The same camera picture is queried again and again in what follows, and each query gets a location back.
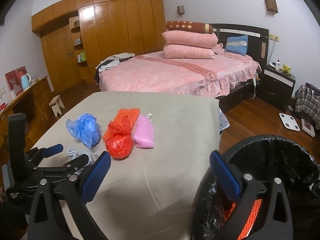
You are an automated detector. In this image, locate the white plastic bag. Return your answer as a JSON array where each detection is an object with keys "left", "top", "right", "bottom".
[{"left": 67, "top": 146, "right": 99, "bottom": 176}]

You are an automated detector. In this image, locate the blue plastic bag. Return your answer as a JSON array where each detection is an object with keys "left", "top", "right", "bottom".
[{"left": 66, "top": 113, "right": 101, "bottom": 149}]

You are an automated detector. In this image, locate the pink face mask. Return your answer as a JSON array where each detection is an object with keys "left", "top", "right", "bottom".
[{"left": 133, "top": 113, "right": 154, "bottom": 148}]

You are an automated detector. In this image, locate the red plastic bag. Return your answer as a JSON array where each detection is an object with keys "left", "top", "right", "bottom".
[{"left": 106, "top": 129, "right": 133, "bottom": 160}]

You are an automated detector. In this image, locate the black lined trash bin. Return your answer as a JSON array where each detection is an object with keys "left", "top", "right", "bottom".
[{"left": 191, "top": 135, "right": 319, "bottom": 239}]

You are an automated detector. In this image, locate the wooden sideboard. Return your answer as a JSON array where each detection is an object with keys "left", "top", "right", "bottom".
[{"left": 0, "top": 76, "right": 54, "bottom": 170}]

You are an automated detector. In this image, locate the small white wooden stool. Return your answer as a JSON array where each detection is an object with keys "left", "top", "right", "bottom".
[{"left": 49, "top": 95, "right": 65, "bottom": 117}]

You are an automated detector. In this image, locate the light blue kettle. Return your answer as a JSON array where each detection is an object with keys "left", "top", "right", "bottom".
[{"left": 20, "top": 73, "right": 31, "bottom": 90}]

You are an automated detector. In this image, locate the red picture box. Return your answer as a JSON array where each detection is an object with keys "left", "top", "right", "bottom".
[{"left": 5, "top": 66, "right": 27, "bottom": 96}]

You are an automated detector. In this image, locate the white bathroom scale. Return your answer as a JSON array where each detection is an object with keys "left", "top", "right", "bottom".
[{"left": 279, "top": 113, "right": 300, "bottom": 132}]

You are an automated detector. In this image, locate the pile of clothes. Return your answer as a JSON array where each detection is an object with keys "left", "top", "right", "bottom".
[{"left": 94, "top": 53, "right": 135, "bottom": 84}]

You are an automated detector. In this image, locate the pink covered bed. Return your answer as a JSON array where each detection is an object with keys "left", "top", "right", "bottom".
[{"left": 99, "top": 44, "right": 261, "bottom": 98}]

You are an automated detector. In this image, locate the wooden wardrobe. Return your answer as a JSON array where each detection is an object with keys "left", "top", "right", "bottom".
[{"left": 31, "top": 0, "right": 165, "bottom": 93}]

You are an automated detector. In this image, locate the plaid cloth covered chair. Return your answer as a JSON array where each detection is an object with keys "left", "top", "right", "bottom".
[{"left": 295, "top": 82, "right": 319, "bottom": 130}]

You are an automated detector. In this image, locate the black bedside table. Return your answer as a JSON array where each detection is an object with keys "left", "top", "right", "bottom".
[{"left": 257, "top": 66, "right": 296, "bottom": 111}]

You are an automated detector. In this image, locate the lower pink pillow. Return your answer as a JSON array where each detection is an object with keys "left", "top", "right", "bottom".
[{"left": 163, "top": 44, "right": 214, "bottom": 59}]

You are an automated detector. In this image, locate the yellow plush toy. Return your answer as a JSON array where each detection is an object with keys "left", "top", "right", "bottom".
[{"left": 281, "top": 64, "right": 291, "bottom": 76}]

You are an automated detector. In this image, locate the white bottle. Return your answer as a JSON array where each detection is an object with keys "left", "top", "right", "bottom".
[{"left": 276, "top": 60, "right": 280, "bottom": 71}]

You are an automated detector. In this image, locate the blue cushion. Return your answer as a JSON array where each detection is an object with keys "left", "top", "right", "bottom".
[{"left": 225, "top": 35, "right": 248, "bottom": 56}]

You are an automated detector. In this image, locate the brown dotted bolster pillow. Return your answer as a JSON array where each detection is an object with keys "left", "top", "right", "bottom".
[{"left": 165, "top": 21, "right": 213, "bottom": 34}]

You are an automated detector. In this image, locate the black bed headboard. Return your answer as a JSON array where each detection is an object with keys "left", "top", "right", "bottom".
[{"left": 210, "top": 23, "right": 269, "bottom": 69}]

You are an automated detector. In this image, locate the wall socket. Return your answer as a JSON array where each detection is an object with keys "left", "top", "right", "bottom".
[{"left": 269, "top": 34, "right": 279, "bottom": 42}]

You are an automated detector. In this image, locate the left wall lamp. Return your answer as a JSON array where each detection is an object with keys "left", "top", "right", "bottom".
[{"left": 177, "top": 5, "right": 185, "bottom": 16}]

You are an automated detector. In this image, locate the wall lamp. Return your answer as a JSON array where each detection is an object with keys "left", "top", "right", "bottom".
[
  {"left": 264, "top": 0, "right": 278, "bottom": 14},
  {"left": 177, "top": 5, "right": 185, "bottom": 16}
]

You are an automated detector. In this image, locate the right wall lamp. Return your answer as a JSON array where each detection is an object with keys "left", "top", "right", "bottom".
[{"left": 264, "top": 0, "right": 278, "bottom": 14}]

